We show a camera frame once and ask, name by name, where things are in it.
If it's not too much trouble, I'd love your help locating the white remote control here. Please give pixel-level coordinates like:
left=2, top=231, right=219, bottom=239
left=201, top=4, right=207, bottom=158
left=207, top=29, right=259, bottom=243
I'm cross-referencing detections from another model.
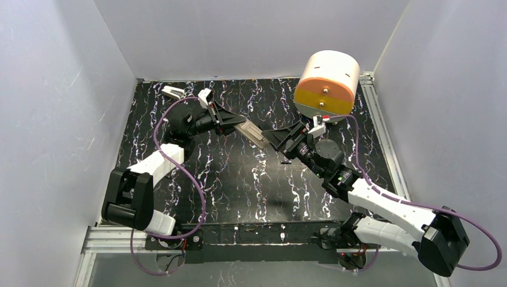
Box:
left=234, top=120, right=269, bottom=149

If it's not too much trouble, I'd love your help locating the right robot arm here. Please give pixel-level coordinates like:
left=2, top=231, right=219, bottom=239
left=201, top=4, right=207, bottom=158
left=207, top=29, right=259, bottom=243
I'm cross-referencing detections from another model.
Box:
left=261, top=122, right=469, bottom=277

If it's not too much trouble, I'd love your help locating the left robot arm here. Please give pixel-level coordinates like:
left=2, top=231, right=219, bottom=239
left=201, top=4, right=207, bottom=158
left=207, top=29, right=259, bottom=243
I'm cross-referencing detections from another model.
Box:
left=101, top=98, right=247, bottom=240

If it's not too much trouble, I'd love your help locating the small white clip object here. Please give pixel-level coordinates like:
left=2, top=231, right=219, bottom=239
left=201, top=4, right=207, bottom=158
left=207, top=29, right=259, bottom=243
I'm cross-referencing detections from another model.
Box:
left=161, top=86, right=185, bottom=100

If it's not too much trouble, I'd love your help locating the pink orange cylindrical drawer box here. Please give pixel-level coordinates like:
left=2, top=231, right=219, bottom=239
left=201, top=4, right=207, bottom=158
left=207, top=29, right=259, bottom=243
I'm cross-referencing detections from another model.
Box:
left=294, top=50, right=360, bottom=118

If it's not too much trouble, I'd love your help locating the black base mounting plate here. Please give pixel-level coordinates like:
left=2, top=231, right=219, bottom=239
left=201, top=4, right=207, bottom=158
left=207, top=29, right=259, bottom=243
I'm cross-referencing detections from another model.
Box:
left=144, top=221, right=377, bottom=265

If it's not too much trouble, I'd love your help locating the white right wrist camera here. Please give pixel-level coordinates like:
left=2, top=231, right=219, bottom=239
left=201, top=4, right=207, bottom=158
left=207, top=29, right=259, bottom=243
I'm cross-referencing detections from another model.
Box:
left=309, top=115, right=330, bottom=139

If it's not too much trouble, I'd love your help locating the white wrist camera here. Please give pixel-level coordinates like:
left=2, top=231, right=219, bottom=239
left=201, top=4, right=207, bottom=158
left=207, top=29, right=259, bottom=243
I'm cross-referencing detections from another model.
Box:
left=197, top=88, right=213, bottom=109
left=309, top=115, right=330, bottom=139

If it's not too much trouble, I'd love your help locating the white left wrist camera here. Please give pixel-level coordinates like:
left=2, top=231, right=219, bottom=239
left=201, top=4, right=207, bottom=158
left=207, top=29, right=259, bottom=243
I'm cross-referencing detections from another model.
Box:
left=197, top=88, right=213, bottom=109

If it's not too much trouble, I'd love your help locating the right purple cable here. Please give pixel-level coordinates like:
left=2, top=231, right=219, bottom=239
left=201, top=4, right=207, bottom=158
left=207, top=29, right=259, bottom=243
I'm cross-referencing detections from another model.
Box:
left=322, top=115, right=503, bottom=274

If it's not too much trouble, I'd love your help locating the purple cable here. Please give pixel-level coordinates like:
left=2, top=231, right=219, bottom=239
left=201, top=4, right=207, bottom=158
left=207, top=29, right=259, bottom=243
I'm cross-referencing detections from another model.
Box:
left=322, top=115, right=503, bottom=274
left=130, top=96, right=207, bottom=276

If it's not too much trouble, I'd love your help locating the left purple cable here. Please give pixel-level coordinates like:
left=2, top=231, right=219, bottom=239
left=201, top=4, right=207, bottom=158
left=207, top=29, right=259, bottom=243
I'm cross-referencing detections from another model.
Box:
left=130, top=96, right=207, bottom=276

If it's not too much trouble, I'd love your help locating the aluminium frame rail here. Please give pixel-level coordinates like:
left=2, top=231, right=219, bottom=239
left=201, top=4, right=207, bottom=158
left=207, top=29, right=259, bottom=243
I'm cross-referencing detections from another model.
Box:
left=73, top=71, right=450, bottom=287

